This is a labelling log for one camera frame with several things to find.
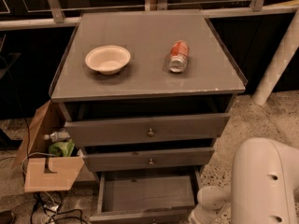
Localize grey bottom drawer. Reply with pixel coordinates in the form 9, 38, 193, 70
90, 166, 200, 224

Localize grey drawer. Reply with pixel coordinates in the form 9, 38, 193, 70
65, 113, 230, 147
90, 166, 200, 224
83, 147, 214, 172

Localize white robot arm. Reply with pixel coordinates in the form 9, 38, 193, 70
189, 138, 299, 224

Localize grey drawer cabinet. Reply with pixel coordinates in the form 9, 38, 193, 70
49, 10, 249, 173

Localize grey middle drawer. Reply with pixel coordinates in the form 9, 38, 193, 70
83, 147, 214, 172

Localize grey top drawer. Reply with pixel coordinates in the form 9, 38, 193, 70
65, 113, 230, 147

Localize red label plastic bottle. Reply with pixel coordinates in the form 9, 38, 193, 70
167, 40, 189, 73

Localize white paper bowl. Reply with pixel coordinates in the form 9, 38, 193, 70
85, 45, 131, 75

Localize clear bottle in box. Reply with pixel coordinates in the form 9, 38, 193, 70
44, 131, 70, 142

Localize green bag in box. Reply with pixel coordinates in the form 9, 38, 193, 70
49, 139, 75, 157

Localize brown cardboard box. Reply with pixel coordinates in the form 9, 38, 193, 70
12, 101, 84, 192

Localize white diagonal pole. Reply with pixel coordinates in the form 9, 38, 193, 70
251, 10, 299, 105

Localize dark shoe on floor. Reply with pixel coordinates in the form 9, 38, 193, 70
0, 211, 15, 224

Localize black cables on floor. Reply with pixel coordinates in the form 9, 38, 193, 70
29, 191, 90, 224

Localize metal railing frame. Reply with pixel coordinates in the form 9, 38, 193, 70
1, 0, 298, 30

